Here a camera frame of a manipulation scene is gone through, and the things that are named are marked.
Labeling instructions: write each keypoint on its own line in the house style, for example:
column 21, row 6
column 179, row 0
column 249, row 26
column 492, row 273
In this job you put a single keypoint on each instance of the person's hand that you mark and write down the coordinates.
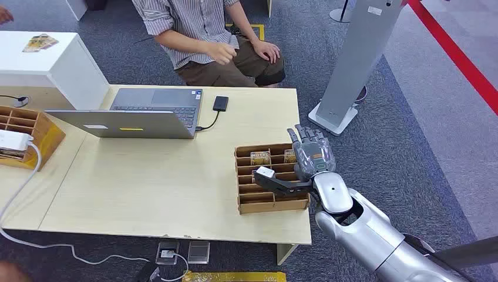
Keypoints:
column 4, row 14

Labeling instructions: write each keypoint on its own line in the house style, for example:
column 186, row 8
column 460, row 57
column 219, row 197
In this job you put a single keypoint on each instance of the person's right hand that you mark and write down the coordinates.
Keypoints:
column 221, row 52

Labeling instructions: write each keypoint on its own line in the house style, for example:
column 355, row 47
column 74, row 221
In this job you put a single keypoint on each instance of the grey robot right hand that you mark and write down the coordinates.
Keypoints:
column 313, row 155

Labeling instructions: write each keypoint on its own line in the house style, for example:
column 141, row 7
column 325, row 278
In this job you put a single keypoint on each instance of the person's left hand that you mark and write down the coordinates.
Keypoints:
column 267, row 49

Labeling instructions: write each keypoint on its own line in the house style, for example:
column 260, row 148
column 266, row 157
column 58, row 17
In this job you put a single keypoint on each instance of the hotel card with brown print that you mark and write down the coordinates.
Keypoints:
column 289, row 156
column 260, row 158

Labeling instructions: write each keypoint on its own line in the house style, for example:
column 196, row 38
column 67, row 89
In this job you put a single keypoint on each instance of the person's left forearm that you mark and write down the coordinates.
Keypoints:
column 243, row 21

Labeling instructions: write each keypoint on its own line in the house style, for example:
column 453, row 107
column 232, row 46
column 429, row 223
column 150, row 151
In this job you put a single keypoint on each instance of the person's right forearm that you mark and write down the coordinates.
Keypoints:
column 179, row 43

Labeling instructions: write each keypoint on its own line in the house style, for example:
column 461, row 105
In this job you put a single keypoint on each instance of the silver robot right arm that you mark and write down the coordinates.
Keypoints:
column 369, row 233

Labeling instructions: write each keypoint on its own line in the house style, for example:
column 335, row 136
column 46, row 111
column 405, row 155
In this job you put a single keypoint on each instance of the person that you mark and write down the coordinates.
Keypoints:
column 194, row 31

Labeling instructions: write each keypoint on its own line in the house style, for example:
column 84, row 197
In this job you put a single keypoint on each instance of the wooden card organizer with cards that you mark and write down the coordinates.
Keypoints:
column 268, row 194

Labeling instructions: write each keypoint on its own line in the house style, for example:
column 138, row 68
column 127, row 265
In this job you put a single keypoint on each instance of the yellow floor tape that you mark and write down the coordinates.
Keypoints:
column 258, row 31

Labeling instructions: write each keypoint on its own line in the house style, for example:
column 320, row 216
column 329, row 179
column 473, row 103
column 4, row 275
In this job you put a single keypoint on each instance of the white furniture leg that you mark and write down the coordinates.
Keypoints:
column 269, row 7

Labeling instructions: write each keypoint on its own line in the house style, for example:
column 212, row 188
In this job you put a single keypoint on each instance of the stack of printed cards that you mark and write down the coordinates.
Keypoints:
column 39, row 43

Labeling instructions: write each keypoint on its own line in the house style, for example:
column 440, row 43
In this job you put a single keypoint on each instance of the black external drive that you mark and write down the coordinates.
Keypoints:
column 220, row 103

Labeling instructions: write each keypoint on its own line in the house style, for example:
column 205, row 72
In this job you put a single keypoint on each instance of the white furniture piece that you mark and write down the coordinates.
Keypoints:
column 77, row 7

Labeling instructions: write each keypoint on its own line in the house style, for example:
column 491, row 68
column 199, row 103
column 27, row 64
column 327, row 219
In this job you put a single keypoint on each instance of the white cabinet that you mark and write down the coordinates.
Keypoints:
column 58, row 66

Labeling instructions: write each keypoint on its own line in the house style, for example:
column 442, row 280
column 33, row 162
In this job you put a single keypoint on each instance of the round stanchion base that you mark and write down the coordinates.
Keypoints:
column 340, row 14

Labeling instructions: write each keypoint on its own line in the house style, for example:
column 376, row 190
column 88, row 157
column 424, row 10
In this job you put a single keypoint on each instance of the grey kiosk stand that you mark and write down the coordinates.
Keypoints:
column 358, row 58

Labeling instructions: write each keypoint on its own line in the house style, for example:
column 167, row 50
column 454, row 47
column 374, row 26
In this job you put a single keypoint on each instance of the grey laptop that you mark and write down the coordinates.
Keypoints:
column 155, row 116

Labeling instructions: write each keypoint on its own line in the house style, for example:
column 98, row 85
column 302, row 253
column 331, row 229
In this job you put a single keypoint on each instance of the pale wooden desk leg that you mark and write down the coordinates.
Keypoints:
column 284, row 253

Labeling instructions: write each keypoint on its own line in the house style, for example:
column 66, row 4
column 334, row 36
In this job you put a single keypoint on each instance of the wooden organizer with yellow side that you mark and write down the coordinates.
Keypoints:
column 42, row 134

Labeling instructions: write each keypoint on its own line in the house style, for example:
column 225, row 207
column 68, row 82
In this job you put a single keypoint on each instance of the white power adapter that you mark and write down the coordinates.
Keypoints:
column 11, row 140

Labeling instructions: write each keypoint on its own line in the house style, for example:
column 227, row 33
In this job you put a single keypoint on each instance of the yellow wrapped package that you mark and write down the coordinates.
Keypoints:
column 233, row 277

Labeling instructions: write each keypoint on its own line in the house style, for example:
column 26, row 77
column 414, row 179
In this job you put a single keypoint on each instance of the metal floor socket plate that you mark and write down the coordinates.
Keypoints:
column 199, row 252

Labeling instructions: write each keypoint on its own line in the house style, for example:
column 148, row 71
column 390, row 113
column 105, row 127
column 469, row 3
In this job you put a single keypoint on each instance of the red barrier belt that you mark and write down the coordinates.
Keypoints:
column 455, row 54

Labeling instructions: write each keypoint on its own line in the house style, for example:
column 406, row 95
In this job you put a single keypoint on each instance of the floor socket box with plug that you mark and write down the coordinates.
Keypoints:
column 167, row 253

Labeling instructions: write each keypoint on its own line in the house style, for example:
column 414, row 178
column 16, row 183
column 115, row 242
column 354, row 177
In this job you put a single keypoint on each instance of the blurry reddish object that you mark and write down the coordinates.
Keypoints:
column 11, row 272

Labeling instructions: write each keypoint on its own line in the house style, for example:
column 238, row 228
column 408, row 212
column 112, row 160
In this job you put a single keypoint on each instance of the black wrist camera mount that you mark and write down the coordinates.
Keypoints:
column 286, row 186

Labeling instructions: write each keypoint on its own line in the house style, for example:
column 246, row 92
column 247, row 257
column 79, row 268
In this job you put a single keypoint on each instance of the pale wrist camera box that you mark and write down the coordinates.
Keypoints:
column 264, row 172

